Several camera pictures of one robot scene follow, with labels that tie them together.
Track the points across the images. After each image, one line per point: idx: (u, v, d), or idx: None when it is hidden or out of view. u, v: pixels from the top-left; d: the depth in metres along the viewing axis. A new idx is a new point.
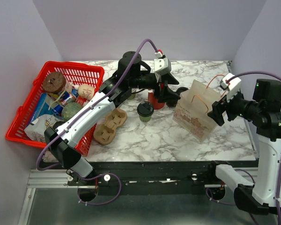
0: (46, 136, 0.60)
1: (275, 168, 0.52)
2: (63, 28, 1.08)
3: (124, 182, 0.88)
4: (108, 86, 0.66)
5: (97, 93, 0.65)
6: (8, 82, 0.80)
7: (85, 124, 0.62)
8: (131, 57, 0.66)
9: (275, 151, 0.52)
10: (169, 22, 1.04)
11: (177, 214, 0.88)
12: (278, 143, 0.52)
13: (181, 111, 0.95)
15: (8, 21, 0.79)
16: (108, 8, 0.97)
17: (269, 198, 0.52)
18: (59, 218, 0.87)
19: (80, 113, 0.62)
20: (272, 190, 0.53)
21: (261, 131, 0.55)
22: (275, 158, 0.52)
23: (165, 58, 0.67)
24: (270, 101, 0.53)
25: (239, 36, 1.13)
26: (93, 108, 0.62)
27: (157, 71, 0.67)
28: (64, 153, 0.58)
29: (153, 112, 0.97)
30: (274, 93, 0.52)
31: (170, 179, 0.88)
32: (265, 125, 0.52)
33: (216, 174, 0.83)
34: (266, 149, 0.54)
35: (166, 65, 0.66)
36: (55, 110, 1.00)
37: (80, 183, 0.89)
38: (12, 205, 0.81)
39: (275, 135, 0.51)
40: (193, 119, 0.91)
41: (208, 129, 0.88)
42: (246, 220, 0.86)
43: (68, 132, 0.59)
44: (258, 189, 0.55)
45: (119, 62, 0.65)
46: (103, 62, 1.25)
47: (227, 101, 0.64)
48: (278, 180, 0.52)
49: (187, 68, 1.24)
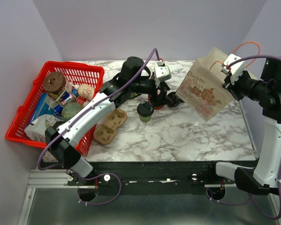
0: (46, 135, 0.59)
1: (279, 150, 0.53)
2: (63, 29, 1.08)
3: (125, 182, 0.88)
4: (109, 87, 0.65)
5: (98, 93, 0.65)
6: (8, 82, 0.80)
7: (87, 123, 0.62)
8: (135, 61, 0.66)
9: None
10: (170, 22, 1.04)
11: (177, 214, 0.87)
12: None
13: (192, 82, 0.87)
15: (7, 21, 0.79)
16: (108, 8, 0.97)
17: (271, 180, 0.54)
18: (58, 218, 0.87)
19: (81, 112, 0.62)
20: (275, 172, 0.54)
21: (268, 113, 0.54)
22: (280, 139, 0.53)
23: (166, 65, 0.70)
24: None
25: (239, 37, 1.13)
26: (95, 108, 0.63)
27: (159, 77, 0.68)
28: (65, 153, 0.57)
29: (153, 112, 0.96)
30: None
31: (170, 179, 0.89)
32: (273, 106, 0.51)
33: (216, 172, 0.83)
34: (272, 132, 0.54)
35: (168, 73, 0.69)
36: (55, 110, 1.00)
37: (80, 183, 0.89)
38: (12, 204, 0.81)
39: None
40: (205, 90, 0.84)
41: (221, 103, 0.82)
42: (246, 220, 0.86)
43: (70, 131, 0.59)
44: (259, 171, 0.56)
45: (123, 64, 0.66)
46: (103, 62, 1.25)
47: (233, 84, 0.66)
48: None
49: (187, 68, 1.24)
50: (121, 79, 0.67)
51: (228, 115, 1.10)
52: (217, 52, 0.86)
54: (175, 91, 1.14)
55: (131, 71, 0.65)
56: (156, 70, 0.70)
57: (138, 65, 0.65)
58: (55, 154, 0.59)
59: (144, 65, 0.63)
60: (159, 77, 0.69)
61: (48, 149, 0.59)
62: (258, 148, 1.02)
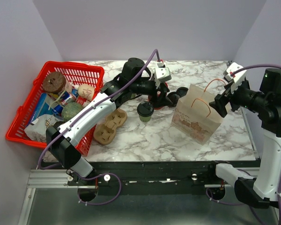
0: (46, 135, 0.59)
1: (279, 164, 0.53)
2: (62, 29, 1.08)
3: (125, 182, 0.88)
4: (110, 87, 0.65)
5: (99, 93, 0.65)
6: (8, 82, 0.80)
7: (88, 123, 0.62)
8: (136, 62, 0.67)
9: (280, 147, 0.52)
10: (170, 22, 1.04)
11: (177, 214, 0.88)
12: None
13: (180, 116, 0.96)
15: (7, 20, 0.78)
16: (108, 8, 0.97)
17: (272, 193, 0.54)
18: (58, 218, 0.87)
19: (82, 112, 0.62)
20: (275, 185, 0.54)
21: (268, 125, 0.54)
22: (279, 153, 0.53)
23: (166, 67, 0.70)
24: (279, 94, 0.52)
25: (238, 37, 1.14)
26: (96, 108, 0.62)
27: (160, 78, 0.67)
28: (65, 153, 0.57)
29: (152, 112, 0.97)
30: None
31: (170, 179, 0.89)
32: (271, 120, 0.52)
33: (216, 173, 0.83)
34: (271, 146, 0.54)
35: (168, 74, 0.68)
36: (55, 110, 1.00)
37: (80, 183, 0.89)
38: (12, 204, 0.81)
39: None
40: (193, 123, 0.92)
41: (209, 131, 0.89)
42: (245, 220, 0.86)
43: (71, 131, 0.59)
44: (259, 183, 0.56)
45: (124, 65, 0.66)
46: (103, 62, 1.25)
47: (232, 93, 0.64)
48: None
49: (187, 68, 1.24)
50: (121, 80, 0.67)
51: (228, 116, 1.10)
52: (193, 88, 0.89)
54: (175, 91, 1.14)
55: (132, 72, 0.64)
56: (156, 71, 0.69)
57: (139, 66, 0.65)
58: (55, 154, 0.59)
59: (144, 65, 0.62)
60: (160, 78, 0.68)
61: (48, 149, 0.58)
62: (258, 148, 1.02)
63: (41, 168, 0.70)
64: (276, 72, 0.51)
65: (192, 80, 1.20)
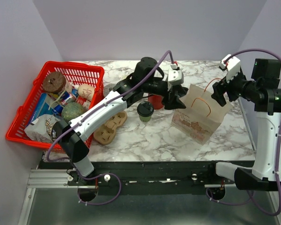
0: (58, 127, 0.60)
1: (273, 142, 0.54)
2: (62, 29, 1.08)
3: (125, 182, 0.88)
4: (122, 87, 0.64)
5: (111, 91, 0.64)
6: (8, 82, 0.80)
7: (99, 120, 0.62)
8: (149, 62, 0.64)
9: (272, 125, 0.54)
10: (170, 22, 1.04)
11: (177, 214, 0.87)
12: (276, 117, 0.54)
13: (180, 116, 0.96)
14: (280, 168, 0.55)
15: (7, 21, 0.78)
16: (108, 8, 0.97)
17: (269, 172, 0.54)
18: (58, 218, 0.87)
19: (94, 108, 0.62)
20: (271, 164, 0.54)
21: (259, 108, 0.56)
22: (272, 131, 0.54)
23: (179, 70, 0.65)
24: (269, 78, 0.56)
25: (238, 37, 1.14)
26: (107, 106, 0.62)
27: (171, 81, 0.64)
28: (74, 146, 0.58)
29: (153, 112, 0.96)
30: (272, 70, 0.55)
31: (170, 179, 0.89)
32: (262, 101, 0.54)
33: (216, 172, 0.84)
34: (264, 124, 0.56)
35: (180, 78, 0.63)
36: (55, 110, 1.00)
37: (80, 183, 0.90)
38: (12, 204, 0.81)
39: (272, 110, 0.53)
40: (193, 123, 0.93)
41: (209, 131, 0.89)
42: (246, 220, 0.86)
43: (81, 125, 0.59)
44: (257, 165, 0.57)
45: (137, 64, 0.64)
46: (103, 62, 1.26)
47: (227, 81, 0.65)
48: (276, 155, 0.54)
49: (187, 68, 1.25)
50: (134, 79, 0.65)
51: (228, 115, 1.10)
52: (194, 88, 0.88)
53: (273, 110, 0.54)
54: None
55: (144, 73, 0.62)
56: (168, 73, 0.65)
57: (151, 67, 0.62)
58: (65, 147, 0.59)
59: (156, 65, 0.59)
60: (171, 82, 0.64)
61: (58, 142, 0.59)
62: None
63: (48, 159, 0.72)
64: (264, 60, 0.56)
65: (192, 80, 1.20)
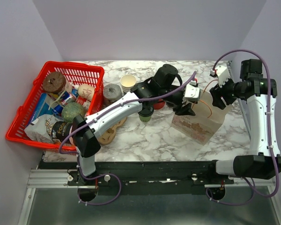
0: (73, 121, 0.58)
1: (263, 119, 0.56)
2: (62, 29, 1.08)
3: (125, 182, 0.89)
4: (140, 88, 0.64)
5: (129, 92, 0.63)
6: (8, 82, 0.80)
7: (113, 119, 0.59)
8: (170, 69, 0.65)
9: (261, 104, 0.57)
10: (169, 22, 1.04)
11: (177, 214, 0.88)
12: (263, 97, 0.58)
13: (180, 117, 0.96)
14: (274, 144, 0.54)
15: (7, 21, 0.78)
16: (108, 8, 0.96)
17: (263, 147, 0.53)
18: (58, 218, 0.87)
19: (110, 107, 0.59)
20: (265, 140, 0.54)
21: (248, 95, 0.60)
22: (262, 110, 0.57)
23: (197, 87, 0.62)
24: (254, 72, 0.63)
25: (238, 38, 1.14)
26: (123, 106, 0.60)
27: (187, 99, 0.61)
28: (88, 142, 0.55)
29: (153, 112, 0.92)
30: (255, 65, 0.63)
31: (170, 179, 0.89)
32: (249, 88, 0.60)
33: (216, 170, 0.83)
34: (254, 106, 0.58)
35: (197, 97, 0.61)
36: (55, 110, 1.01)
37: (80, 183, 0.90)
38: (12, 205, 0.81)
39: (259, 92, 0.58)
40: (193, 124, 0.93)
41: (210, 132, 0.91)
42: (245, 220, 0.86)
43: (96, 123, 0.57)
44: (252, 145, 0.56)
45: (158, 70, 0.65)
46: (103, 62, 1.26)
47: (221, 86, 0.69)
48: (269, 130, 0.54)
49: (187, 68, 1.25)
50: (152, 83, 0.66)
51: (227, 115, 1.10)
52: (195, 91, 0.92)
53: (260, 93, 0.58)
54: None
55: (164, 78, 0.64)
56: (186, 88, 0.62)
57: (172, 73, 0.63)
58: (77, 141, 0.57)
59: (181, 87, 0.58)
60: (187, 98, 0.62)
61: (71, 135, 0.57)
62: None
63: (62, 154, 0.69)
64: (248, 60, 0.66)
65: None
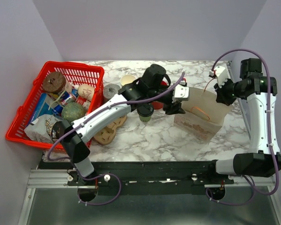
0: (60, 127, 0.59)
1: (263, 117, 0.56)
2: (62, 29, 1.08)
3: (125, 182, 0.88)
4: (128, 90, 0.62)
5: (117, 93, 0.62)
6: (8, 82, 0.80)
7: (101, 122, 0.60)
8: (159, 68, 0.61)
9: (261, 103, 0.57)
10: (169, 22, 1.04)
11: (177, 214, 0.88)
12: (263, 96, 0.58)
13: (182, 118, 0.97)
14: (273, 142, 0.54)
15: (7, 21, 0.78)
16: (108, 8, 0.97)
17: (263, 146, 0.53)
18: (58, 218, 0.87)
19: (97, 111, 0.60)
20: (265, 138, 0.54)
21: (248, 93, 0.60)
22: (262, 108, 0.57)
23: (187, 87, 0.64)
24: (253, 71, 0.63)
25: (238, 37, 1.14)
26: (111, 108, 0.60)
27: (177, 98, 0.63)
28: (76, 146, 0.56)
29: (153, 112, 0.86)
30: (255, 63, 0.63)
31: (170, 179, 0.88)
32: (249, 86, 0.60)
33: (216, 170, 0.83)
34: (254, 104, 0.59)
35: (187, 96, 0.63)
36: (55, 110, 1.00)
37: (80, 183, 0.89)
38: (12, 205, 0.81)
39: (259, 89, 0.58)
40: (195, 125, 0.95)
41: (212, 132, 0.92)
42: (245, 220, 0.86)
43: (84, 127, 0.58)
44: (252, 143, 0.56)
45: (146, 70, 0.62)
46: (103, 62, 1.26)
47: (220, 86, 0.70)
48: (268, 127, 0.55)
49: (187, 68, 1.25)
50: (141, 84, 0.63)
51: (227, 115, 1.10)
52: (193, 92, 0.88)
53: (260, 90, 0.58)
54: None
55: (152, 79, 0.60)
56: (175, 89, 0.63)
57: (160, 73, 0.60)
58: (66, 147, 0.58)
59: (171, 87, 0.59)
60: (176, 98, 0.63)
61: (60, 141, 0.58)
62: None
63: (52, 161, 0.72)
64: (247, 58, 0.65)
65: (192, 80, 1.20)
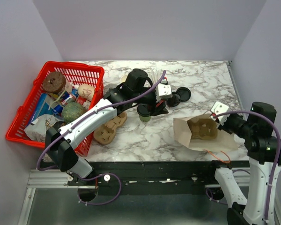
0: (46, 136, 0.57)
1: (263, 190, 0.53)
2: (62, 29, 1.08)
3: (125, 182, 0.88)
4: (113, 95, 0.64)
5: (102, 99, 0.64)
6: (8, 82, 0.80)
7: (89, 126, 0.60)
8: (140, 72, 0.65)
9: (263, 174, 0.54)
10: (170, 22, 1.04)
11: (177, 214, 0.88)
12: (266, 166, 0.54)
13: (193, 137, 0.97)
14: (269, 215, 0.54)
15: (7, 21, 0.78)
16: (108, 8, 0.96)
17: (258, 220, 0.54)
18: (59, 218, 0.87)
19: (84, 116, 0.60)
20: (261, 212, 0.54)
21: (251, 153, 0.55)
22: (263, 180, 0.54)
23: (169, 85, 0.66)
24: (263, 125, 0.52)
25: (238, 37, 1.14)
26: (98, 113, 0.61)
27: (161, 96, 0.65)
28: (64, 153, 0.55)
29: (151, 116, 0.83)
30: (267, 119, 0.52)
31: (170, 179, 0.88)
32: (254, 149, 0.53)
33: (214, 175, 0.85)
34: (255, 172, 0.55)
35: (170, 93, 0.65)
36: (55, 110, 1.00)
37: (80, 183, 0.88)
38: (12, 205, 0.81)
39: (263, 158, 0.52)
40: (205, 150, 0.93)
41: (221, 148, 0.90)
42: None
43: (71, 132, 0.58)
44: (247, 209, 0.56)
45: (129, 74, 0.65)
46: (103, 62, 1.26)
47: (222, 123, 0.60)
48: (266, 203, 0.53)
49: (187, 68, 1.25)
50: (125, 88, 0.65)
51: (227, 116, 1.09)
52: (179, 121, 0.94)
53: (264, 159, 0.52)
54: (174, 91, 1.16)
55: (135, 83, 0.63)
56: (158, 87, 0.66)
57: (143, 77, 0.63)
58: (52, 156, 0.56)
59: (153, 86, 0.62)
60: (160, 96, 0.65)
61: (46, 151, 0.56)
62: None
63: (41, 170, 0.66)
64: (259, 107, 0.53)
65: (192, 80, 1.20)
